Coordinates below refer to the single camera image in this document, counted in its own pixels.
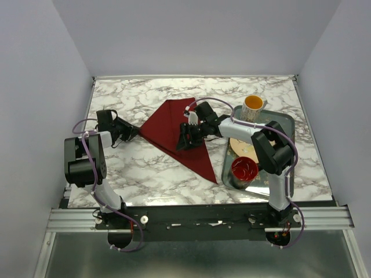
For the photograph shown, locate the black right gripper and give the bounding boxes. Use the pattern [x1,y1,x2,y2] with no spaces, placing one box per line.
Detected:
[174,122,208,152]

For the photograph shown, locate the dark red cloth napkin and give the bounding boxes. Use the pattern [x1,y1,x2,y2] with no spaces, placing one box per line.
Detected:
[138,97,219,185]

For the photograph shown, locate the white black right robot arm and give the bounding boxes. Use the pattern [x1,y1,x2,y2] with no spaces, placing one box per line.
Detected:
[176,115,295,227]

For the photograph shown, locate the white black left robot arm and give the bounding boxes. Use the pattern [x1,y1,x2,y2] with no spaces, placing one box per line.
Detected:
[64,118,140,229]

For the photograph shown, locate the beige bird pattern plate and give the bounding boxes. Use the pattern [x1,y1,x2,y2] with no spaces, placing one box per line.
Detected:
[230,138,259,163]

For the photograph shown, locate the red and black cup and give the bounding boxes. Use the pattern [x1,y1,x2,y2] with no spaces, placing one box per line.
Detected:
[228,157,259,189]

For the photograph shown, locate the white floral mug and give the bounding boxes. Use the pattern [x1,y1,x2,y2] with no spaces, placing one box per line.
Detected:
[240,95,268,122]

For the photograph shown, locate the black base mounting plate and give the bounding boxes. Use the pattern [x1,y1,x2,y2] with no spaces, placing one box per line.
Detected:
[95,203,301,242]

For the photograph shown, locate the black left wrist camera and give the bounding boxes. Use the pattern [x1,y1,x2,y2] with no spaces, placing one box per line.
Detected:
[96,109,118,132]

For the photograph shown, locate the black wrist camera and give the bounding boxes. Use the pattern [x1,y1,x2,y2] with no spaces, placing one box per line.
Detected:
[96,109,118,132]
[184,101,218,125]

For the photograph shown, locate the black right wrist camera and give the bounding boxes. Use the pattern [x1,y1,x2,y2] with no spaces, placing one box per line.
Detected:
[184,101,218,125]

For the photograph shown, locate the aluminium frame rail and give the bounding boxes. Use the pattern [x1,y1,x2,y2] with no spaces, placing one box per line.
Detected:
[46,205,354,232]

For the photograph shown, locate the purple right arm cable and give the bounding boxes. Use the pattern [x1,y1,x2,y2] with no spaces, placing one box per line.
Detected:
[185,97,305,250]

